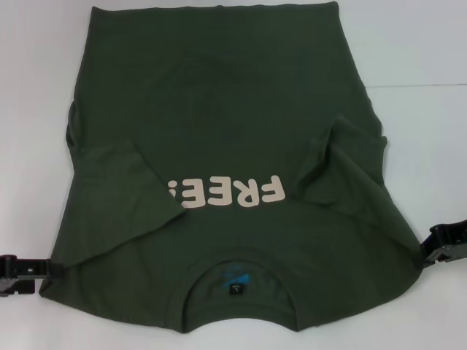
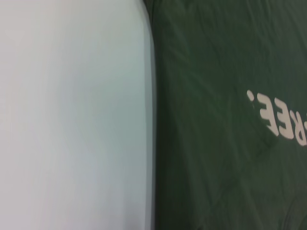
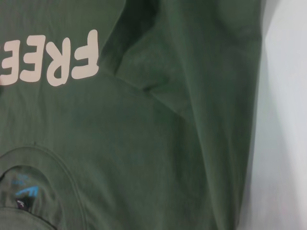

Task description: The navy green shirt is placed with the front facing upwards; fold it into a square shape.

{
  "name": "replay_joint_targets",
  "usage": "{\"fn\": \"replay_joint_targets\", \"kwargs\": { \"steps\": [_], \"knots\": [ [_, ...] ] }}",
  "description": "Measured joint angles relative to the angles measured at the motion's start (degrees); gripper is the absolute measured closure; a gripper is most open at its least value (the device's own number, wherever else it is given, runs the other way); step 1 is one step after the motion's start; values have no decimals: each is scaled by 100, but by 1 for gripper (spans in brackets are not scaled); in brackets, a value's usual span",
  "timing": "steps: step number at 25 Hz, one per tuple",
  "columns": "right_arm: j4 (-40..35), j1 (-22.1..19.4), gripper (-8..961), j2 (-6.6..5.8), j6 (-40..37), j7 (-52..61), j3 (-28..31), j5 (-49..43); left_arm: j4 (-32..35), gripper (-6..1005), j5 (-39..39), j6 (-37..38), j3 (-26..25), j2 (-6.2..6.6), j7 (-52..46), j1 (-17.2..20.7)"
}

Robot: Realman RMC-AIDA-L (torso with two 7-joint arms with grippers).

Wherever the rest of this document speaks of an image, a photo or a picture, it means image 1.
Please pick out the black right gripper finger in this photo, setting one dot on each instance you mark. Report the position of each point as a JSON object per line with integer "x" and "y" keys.
{"x": 448, "y": 229}
{"x": 432, "y": 255}

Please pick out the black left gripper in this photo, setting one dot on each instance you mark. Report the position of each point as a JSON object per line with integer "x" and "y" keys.
{"x": 6, "y": 266}

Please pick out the dark green FREE t-shirt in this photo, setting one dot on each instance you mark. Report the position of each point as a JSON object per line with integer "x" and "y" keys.
{"x": 226, "y": 127}

